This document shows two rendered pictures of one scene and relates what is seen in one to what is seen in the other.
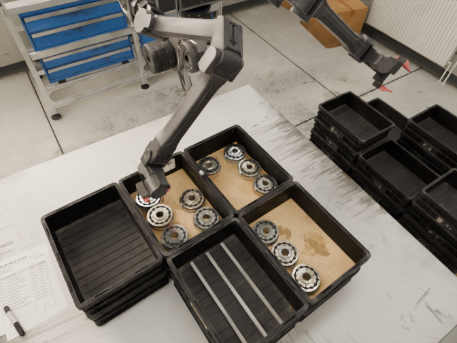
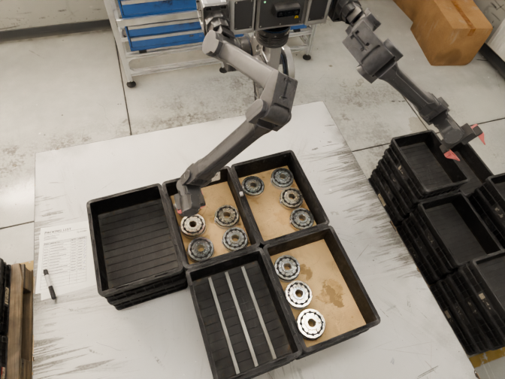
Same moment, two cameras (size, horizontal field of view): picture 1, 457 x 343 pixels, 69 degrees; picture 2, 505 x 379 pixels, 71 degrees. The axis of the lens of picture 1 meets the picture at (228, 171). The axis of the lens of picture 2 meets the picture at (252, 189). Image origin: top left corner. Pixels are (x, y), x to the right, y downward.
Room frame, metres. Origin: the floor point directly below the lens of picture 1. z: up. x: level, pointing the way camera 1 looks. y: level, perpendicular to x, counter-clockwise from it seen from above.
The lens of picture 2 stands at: (0.11, -0.09, 2.18)
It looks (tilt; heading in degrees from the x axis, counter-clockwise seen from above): 58 degrees down; 12
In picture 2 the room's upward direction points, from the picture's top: 7 degrees clockwise
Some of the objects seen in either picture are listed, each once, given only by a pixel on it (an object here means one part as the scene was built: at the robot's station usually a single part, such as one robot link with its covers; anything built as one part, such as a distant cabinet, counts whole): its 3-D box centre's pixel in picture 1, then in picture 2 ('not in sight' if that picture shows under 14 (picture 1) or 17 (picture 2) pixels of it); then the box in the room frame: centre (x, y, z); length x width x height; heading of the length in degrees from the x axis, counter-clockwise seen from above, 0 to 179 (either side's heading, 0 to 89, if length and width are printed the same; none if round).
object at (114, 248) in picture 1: (104, 245); (136, 241); (0.54, 0.44, 0.87); 0.40 x 0.30 x 0.11; 37
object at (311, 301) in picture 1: (301, 236); (319, 283); (0.59, -0.28, 0.92); 0.40 x 0.30 x 0.02; 37
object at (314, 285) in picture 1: (305, 277); (311, 322); (0.45, -0.29, 0.86); 0.10 x 0.10 x 0.01
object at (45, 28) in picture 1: (83, 39); (171, 13); (2.38, 1.16, 0.60); 0.72 x 0.03 x 0.56; 125
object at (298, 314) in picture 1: (234, 282); (241, 310); (0.40, -0.04, 0.92); 0.40 x 0.30 x 0.02; 37
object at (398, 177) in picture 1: (388, 183); (444, 238); (1.32, -1.03, 0.31); 0.40 x 0.30 x 0.34; 35
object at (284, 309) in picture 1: (234, 288); (240, 313); (0.40, -0.04, 0.87); 0.40 x 0.30 x 0.11; 37
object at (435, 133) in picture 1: (431, 153); (503, 219); (1.54, -1.36, 0.37); 0.40 x 0.30 x 0.45; 35
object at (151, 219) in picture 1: (160, 215); (192, 224); (0.68, 0.26, 0.86); 0.10 x 0.10 x 0.01
